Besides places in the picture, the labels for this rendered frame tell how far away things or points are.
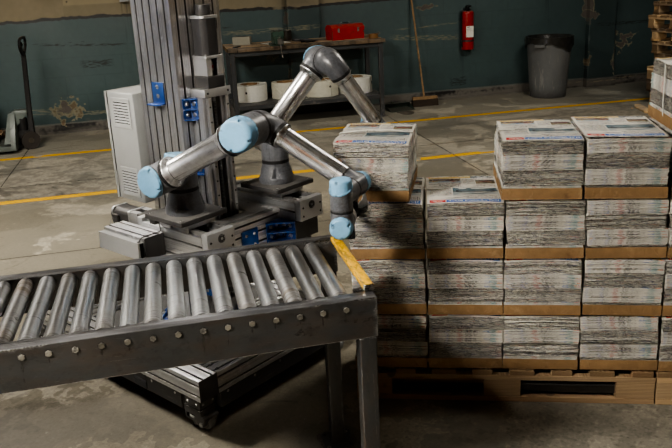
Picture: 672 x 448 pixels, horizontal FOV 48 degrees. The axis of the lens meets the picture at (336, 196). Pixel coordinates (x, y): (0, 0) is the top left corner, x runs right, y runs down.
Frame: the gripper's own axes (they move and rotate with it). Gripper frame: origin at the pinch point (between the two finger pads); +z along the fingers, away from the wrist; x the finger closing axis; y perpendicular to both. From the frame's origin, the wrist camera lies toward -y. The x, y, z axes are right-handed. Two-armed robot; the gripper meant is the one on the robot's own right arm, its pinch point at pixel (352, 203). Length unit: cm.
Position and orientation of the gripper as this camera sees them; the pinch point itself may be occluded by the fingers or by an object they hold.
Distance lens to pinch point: 274.7
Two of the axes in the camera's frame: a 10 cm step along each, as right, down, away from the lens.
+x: -9.9, 0.1, 1.3
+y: -0.5, -9.6, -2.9
